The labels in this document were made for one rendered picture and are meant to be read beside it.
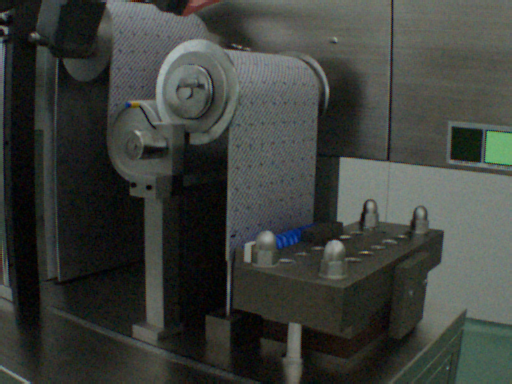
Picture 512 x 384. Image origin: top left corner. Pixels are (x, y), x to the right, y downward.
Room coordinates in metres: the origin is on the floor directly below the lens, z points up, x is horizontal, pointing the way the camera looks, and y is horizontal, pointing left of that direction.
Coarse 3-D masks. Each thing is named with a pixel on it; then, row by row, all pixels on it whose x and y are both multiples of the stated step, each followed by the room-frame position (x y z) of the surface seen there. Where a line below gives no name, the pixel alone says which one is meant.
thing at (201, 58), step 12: (180, 60) 0.90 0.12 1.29; (192, 60) 0.89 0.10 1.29; (204, 60) 0.88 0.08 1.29; (216, 60) 0.87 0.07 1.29; (168, 72) 0.92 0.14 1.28; (216, 72) 0.87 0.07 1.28; (216, 84) 0.87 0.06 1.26; (216, 96) 0.87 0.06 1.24; (168, 108) 0.91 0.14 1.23; (216, 108) 0.87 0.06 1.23; (180, 120) 0.90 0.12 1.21; (192, 120) 0.89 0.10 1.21; (204, 120) 0.88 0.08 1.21; (216, 120) 0.87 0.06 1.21; (192, 132) 0.89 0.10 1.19
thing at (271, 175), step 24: (240, 144) 0.88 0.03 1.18; (264, 144) 0.93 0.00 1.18; (288, 144) 0.99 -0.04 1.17; (312, 144) 1.05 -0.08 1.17; (240, 168) 0.88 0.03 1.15; (264, 168) 0.93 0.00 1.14; (288, 168) 0.99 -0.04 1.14; (312, 168) 1.05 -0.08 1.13; (240, 192) 0.89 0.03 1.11; (264, 192) 0.94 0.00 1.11; (288, 192) 0.99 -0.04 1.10; (312, 192) 1.06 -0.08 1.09; (240, 216) 0.89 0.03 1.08; (264, 216) 0.94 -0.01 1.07; (288, 216) 1.00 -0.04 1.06; (312, 216) 1.06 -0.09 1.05; (240, 240) 0.89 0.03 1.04
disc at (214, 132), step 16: (176, 48) 0.92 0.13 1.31; (192, 48) 0.90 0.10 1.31; (208, 48) 0.88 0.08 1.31; (192, 64) 0.90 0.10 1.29; (224, 64) 0.87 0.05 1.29; (160, 80) 0.93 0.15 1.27; (160, 96) 0.93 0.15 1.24; (160, 112) 0.93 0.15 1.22; (224, 112) 0.87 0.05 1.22; (224, 128) 0.87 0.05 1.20
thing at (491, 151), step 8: (488, 136) 0.98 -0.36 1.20; (496, 136) 0.97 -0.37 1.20; (504, 136) 0.96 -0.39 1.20; (488, 144) 0.98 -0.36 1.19; (496, 144) 0.97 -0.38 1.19; (504, 144) 0.96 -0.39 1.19; (488, 152) 0.98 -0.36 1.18; (496, 152) 0.97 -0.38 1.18; (504, 152) 0.96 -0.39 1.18; (488, 160) 0.98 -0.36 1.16; (496, 160) 0.97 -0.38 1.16; (504, 160) 0.96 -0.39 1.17
